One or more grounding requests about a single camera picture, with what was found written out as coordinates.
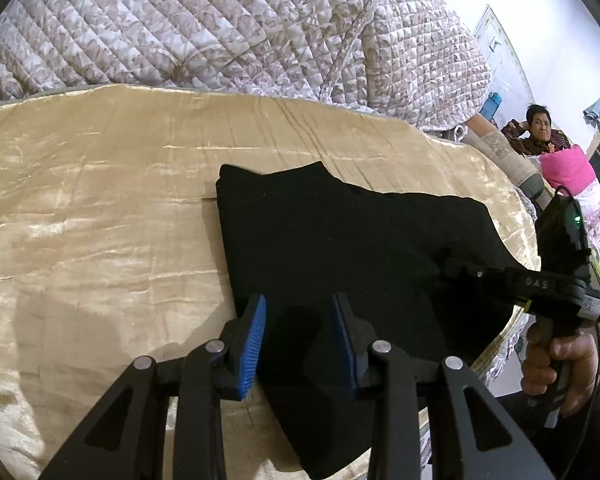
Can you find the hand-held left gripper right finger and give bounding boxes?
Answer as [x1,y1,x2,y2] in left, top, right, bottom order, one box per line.
[330,292,556,480]

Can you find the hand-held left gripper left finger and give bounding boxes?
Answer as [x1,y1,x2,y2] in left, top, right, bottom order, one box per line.
[39,294,268,480]

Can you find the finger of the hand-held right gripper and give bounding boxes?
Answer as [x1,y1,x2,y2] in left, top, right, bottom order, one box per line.
[439,255,525,307]

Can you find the black pants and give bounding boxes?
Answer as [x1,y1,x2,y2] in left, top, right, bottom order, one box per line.
[215,160,531,478]

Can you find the person's right hand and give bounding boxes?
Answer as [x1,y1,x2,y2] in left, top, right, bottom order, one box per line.
[521,322,600,418]

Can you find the pink pillow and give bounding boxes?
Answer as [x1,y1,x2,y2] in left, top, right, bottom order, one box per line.
[536,143,596,197]

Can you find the blue bottle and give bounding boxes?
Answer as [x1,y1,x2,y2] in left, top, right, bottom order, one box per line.
[481,92,501,121]

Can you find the white door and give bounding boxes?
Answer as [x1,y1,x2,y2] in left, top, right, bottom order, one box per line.
[472,4,537,126]

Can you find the gold satin bed sheet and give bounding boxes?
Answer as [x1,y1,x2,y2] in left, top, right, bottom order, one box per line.
[0,84,543,480]

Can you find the floral quilted blanket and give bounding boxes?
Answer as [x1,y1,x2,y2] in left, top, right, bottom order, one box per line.
[0,0,492,133]

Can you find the black cable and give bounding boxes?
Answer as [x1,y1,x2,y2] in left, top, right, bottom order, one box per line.
[552,185,583,211]

